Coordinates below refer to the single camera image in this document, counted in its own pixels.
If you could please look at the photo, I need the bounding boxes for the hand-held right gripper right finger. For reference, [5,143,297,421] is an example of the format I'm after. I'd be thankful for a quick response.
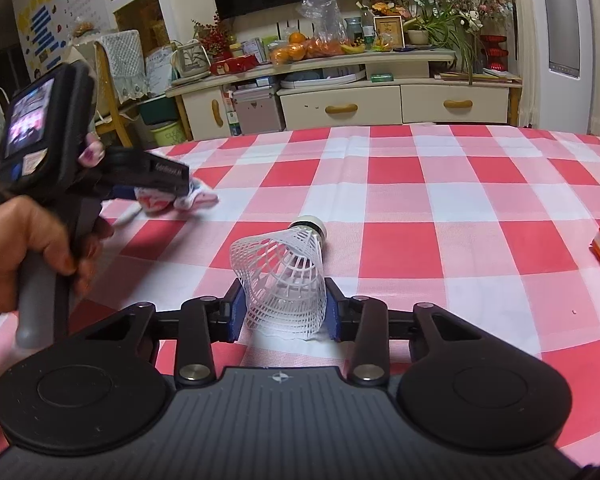
[324,276,488,389]

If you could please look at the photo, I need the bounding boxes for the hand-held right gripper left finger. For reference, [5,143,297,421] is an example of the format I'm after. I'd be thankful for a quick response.
[77,276,246,387]

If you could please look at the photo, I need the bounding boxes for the white patterned sock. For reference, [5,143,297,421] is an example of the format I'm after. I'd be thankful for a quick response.
[130,179,220,216]

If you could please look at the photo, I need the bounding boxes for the white plastic shuttlecock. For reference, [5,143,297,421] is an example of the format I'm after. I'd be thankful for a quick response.
[229,215,329,341]

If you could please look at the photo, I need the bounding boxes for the person's left hand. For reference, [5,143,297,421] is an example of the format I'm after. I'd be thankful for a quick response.
[0,134,116,333]

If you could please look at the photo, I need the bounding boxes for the light wooden chair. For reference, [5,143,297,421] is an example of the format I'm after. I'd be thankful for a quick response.
[92,40,146,148]

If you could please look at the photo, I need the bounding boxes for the light green trash bin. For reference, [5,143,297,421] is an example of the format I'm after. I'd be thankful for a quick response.
[150,121,187,147]

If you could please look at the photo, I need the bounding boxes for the dark green storage bin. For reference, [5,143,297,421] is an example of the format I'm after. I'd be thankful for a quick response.
[139,95,178,126]

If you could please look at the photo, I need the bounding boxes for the white printed paper bag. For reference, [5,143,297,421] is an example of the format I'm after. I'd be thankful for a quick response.
[145,44,178,96]

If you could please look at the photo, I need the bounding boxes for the red green carton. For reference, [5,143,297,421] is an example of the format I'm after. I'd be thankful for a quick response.
[223,91,242,136]

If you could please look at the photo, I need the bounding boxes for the amber glass partition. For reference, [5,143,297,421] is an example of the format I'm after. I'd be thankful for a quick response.
[102,0,173,48]

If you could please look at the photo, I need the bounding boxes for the red white checkered tablecloth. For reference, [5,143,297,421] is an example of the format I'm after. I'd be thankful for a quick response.
[0,124,600,471]

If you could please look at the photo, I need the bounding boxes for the pink storage case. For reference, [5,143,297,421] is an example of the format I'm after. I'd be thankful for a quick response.
[232,87,286,135]

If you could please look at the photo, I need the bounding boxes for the flat red box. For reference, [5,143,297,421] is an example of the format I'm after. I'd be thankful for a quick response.
[210,54,260,76]

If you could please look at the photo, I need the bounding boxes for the red berry branches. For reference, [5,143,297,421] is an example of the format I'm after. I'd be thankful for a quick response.
[192,14,236,56]

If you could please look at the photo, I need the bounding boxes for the cream cabinet drawer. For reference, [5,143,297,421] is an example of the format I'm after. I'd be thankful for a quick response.
[401,84,510,125]
[279,85,402,128]

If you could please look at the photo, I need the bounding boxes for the pile of oranges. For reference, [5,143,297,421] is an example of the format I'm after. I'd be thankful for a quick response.
[269,32,343,65]

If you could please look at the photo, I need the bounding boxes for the white flat tray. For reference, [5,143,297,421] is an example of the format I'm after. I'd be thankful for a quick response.
[280,71,366,85]

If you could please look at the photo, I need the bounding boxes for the clear plastic bag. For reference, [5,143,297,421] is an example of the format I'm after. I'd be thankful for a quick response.
[300,0,348,43]

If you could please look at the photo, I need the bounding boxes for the cream television cabinet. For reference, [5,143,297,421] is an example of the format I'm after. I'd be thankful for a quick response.
[165,49,523,143]

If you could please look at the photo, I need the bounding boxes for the stack of flat books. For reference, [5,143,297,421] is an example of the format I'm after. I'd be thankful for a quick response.
[432,69,521,83]

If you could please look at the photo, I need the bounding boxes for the potted green plant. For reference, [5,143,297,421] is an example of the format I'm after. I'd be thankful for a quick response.
[402,7,476,86]

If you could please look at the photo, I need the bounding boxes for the clear glass bottle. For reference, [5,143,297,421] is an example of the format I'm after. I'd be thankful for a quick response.
[357,2,376,43]

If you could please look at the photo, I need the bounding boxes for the red glass vase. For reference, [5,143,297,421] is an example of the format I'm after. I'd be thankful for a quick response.
[480,35,508,72]

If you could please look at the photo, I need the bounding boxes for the white standing air conditioner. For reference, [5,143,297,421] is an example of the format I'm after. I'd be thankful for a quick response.
[510,0,600,138]

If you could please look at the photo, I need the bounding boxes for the wall poster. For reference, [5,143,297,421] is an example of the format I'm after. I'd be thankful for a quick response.
[11,0,112,78]

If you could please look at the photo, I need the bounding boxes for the white wall radiator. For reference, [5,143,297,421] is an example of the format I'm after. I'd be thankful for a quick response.
[275,19,306,41]

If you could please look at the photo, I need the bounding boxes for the wooden picture frame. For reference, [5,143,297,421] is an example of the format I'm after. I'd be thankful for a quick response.
[373,16,406,51]

